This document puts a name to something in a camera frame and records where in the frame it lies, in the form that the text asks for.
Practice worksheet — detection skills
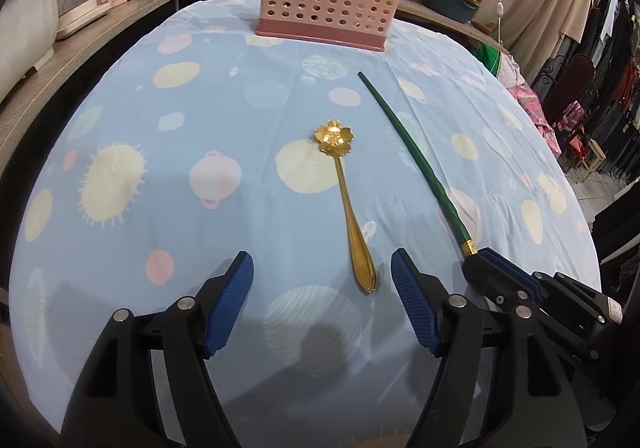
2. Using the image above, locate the light blue patterned tablecloth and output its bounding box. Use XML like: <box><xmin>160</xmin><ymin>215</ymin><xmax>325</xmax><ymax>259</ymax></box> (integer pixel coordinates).
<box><xmin>9</xmin><ymin>0</ymin><xmax>600</xmax><ymax>447</ymax></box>

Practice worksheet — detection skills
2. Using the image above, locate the white plastic tub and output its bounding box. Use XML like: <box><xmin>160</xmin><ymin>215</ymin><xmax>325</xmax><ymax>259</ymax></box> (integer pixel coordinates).
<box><xmin>0</xmin><ymin>0</ymin><xmax>58</xmax><ymax>99</ymax></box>

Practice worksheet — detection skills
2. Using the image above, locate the pink floral cloth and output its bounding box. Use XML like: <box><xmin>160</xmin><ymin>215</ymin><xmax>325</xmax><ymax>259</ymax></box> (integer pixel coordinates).
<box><xmin>508</xmin><ymin>84</ymin><xmax>561</xmax><ymax>159</ymax></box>

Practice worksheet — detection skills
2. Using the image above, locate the green chopstick gold band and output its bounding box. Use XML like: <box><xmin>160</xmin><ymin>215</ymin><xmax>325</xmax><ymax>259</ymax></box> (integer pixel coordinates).
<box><xmin>358</xmin><ymin>72</ymin><xmax>477</xmax><ymax>257</ymax></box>

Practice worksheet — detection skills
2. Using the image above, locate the gold flower spoon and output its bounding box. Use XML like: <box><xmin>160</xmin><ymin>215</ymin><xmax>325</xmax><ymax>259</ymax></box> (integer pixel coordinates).
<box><xmin>314</xmin><ymin>119</ymin><xmax>378</xmax><ymax>294</ymax></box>

